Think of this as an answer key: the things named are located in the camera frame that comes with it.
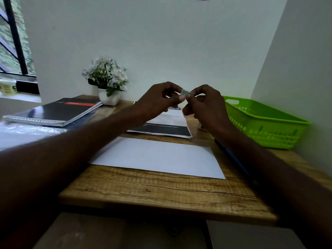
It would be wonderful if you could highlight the person's right hand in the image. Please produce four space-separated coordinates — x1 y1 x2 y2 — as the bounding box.
182 84 232 136

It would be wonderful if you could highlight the green plastic basket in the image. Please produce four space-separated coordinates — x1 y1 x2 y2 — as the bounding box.
223 95 311 150

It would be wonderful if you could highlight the person's right forearm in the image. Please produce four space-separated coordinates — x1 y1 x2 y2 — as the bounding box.
214 123 332 249

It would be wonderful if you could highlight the person's left hand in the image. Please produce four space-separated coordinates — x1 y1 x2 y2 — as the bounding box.
133 81 186 125

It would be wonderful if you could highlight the black spiral notebook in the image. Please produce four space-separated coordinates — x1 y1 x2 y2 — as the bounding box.
2 97 103 128

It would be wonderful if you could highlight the white flower plant in pot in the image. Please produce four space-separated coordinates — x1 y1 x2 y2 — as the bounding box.
81 55 129 107

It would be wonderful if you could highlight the blue pen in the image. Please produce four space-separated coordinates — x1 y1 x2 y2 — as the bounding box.
214 139 251 177

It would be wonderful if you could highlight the small cream jar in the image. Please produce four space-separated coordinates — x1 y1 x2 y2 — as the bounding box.
0 79 18 96

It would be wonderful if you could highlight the white window sill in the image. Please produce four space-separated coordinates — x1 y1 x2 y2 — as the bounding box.
0 91 42 103

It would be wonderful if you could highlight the person's left forearm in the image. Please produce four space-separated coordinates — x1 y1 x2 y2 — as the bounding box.
0 107 146 244

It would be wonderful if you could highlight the stack of white envelopes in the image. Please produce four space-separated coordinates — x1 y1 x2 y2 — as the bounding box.
0 131 65 151

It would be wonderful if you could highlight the printed sheet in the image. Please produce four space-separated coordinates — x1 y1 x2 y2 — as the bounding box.
127 101 193 140

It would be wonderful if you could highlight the black window grille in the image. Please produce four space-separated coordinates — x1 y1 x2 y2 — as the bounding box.
0 0 40 95

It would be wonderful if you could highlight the white envelope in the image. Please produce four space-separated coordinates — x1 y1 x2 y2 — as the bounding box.
89 136 227 180

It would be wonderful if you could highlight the clear plastic sleeve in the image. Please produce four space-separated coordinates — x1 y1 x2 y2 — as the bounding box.
0 105 116 151

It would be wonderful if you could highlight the blue book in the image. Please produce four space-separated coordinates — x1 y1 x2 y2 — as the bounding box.
64 111 100 129

